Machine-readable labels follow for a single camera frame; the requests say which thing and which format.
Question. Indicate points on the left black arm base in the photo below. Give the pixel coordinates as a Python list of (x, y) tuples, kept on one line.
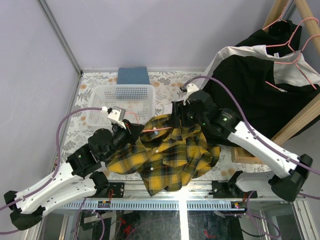
[(116, 190)]

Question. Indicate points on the aluminium corner frame post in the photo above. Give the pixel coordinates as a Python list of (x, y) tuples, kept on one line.
[(60, 36)]

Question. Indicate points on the folded blue cloth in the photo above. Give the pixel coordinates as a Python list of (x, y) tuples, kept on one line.
[(133, 76)]

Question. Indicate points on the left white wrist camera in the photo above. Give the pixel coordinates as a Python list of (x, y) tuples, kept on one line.
[(114, 115)]

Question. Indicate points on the grey slotted cable duct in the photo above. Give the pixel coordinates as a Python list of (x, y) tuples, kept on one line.
[(158, 205)]

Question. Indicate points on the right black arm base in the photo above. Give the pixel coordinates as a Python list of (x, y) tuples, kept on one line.
[(227, 189)]

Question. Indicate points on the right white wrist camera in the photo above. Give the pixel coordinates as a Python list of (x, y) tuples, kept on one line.
[(188, 90)]

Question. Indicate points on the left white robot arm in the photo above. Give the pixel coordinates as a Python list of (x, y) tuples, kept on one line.
[(80, 176)]

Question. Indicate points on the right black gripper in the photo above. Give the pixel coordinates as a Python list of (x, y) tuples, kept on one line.
[(179, 109)]

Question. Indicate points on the pink wire hanger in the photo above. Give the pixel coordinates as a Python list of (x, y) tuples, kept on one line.
[(136, 120)]

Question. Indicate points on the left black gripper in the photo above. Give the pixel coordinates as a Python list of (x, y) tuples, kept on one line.
[(130, 128)]

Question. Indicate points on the pink hanger front black shirt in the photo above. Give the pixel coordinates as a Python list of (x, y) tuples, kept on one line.
[(278, 88)]

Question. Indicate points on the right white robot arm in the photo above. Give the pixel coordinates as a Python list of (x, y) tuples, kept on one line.
[(288, 171)]

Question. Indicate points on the yellow plaid shirt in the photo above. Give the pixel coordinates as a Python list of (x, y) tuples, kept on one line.
[(166, 159)]

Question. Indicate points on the white plastic basket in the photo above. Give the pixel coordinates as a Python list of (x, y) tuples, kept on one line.
[(139, 100)]

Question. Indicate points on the white shirt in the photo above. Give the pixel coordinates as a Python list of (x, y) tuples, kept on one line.
[(290, 69)]

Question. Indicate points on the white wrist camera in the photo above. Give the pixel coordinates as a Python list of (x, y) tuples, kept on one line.
[(114, 115), (188, 90)]

